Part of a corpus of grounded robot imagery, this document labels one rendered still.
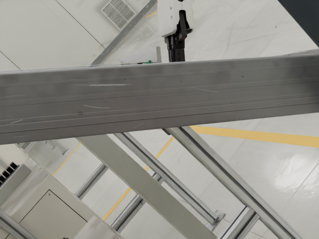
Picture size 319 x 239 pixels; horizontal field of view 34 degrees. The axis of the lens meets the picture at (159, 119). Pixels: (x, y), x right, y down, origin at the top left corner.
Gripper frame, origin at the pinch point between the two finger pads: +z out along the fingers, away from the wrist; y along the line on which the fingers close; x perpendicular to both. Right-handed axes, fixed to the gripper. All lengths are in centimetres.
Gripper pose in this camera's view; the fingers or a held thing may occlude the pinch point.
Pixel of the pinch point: (176, 59)
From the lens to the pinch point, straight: 115.3
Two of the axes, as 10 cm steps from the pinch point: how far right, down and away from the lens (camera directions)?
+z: 0.8, 10.0, 0.5
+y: -3.3, -0.2, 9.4
